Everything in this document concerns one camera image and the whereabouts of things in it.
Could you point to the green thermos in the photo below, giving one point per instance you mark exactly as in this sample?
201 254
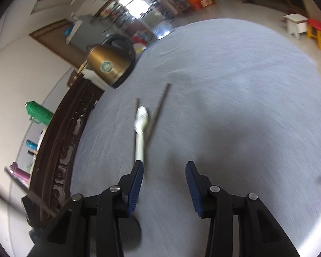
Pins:
40 112

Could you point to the red and yellow stool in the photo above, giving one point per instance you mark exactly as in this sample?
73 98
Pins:
317 26

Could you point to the carved dark wooden sideboard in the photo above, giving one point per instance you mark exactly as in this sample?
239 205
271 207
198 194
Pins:
69 128

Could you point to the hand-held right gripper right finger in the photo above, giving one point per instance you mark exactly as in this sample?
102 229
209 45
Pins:
194 190

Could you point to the blue bottle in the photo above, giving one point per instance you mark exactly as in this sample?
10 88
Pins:
32 144

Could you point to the pink bottle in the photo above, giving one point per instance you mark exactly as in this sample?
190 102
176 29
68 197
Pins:
21 174

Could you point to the brown wooden door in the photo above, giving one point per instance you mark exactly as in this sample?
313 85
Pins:
50 40

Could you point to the small white stool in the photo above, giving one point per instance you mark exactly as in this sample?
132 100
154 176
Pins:
295 26

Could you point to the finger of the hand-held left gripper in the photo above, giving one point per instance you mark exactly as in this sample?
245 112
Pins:
29 208

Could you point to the orange box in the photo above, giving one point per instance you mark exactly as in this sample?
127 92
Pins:
207 1
195 1

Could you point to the grey refrigerator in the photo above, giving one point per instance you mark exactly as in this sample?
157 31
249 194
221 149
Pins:
83 32

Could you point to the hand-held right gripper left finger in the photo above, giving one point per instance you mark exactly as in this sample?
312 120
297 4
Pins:
135 190

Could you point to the gold electric kettle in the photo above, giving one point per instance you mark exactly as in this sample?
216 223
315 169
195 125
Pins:
107 64

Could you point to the white spoon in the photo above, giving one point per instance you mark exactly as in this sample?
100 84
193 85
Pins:
141 117

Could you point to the grey tablecloth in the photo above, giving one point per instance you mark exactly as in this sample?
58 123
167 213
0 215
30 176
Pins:
230 85

